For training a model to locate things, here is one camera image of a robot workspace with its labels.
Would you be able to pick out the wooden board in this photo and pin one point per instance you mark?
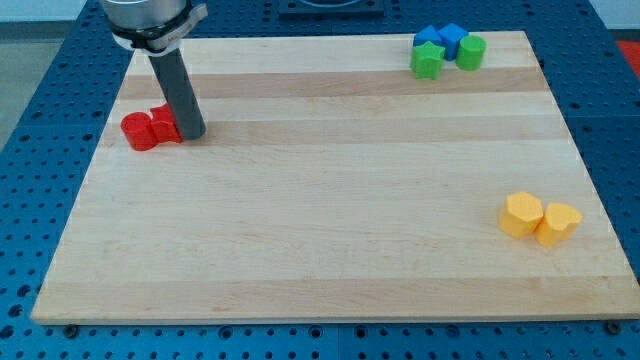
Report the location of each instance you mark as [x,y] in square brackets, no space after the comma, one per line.
[333,186]

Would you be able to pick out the green star block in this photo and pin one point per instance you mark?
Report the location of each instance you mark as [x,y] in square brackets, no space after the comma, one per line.
[426,60]

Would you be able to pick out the red star block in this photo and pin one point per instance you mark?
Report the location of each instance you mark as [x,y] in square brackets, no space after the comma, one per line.
[164,126]

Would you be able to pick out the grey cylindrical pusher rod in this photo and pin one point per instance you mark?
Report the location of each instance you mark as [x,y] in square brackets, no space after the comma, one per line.
[177,89]

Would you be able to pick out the blue pentagon block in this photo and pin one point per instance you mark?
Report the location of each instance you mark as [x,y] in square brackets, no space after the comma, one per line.
[427,34]

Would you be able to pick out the red cylinder block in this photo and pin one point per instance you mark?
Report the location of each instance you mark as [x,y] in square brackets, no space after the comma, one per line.
[138,131]

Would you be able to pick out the blue cube block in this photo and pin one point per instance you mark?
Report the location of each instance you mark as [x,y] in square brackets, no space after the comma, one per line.
[451,35]

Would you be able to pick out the green cylinder block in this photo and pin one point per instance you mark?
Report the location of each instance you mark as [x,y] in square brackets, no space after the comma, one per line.
[470,53]

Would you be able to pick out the yellow hexagon block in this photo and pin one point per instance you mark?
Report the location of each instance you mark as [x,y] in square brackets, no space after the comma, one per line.
[520,214]

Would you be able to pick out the yellow heart block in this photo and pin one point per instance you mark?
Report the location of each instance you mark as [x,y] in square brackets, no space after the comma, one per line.
[559,222]

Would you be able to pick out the black screw front left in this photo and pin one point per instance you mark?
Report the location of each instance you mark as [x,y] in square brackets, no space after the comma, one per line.
[70,331]

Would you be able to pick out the black screw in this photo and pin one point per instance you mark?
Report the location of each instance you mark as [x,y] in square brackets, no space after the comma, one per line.
[70,331]
[613,327]

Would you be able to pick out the black screw front right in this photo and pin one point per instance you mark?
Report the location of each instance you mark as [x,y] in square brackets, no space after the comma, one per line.
[613,327]

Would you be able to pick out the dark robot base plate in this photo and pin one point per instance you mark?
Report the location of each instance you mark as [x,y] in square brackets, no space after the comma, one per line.
[298,8]

